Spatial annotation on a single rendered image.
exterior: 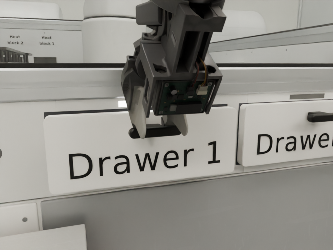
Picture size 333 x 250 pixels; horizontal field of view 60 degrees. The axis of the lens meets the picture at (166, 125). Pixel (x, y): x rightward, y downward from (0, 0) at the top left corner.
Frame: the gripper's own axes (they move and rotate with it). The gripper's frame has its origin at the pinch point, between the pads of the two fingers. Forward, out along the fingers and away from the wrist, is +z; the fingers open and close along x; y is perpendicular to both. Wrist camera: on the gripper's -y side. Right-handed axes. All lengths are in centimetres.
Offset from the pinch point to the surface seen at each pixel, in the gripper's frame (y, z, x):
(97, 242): 7.8, 19.2, -8.3
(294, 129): -0.5, 4.4, 27.6
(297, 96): -5.2, 0.7, 29.2
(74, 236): 9.3, 12.1, -11.6
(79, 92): -6.1, -1.0, -9.7
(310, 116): 0.6, 0.1, 27.8
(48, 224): 5.2, 15.6, -15.4
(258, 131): -0.5, 4.3, 20.0
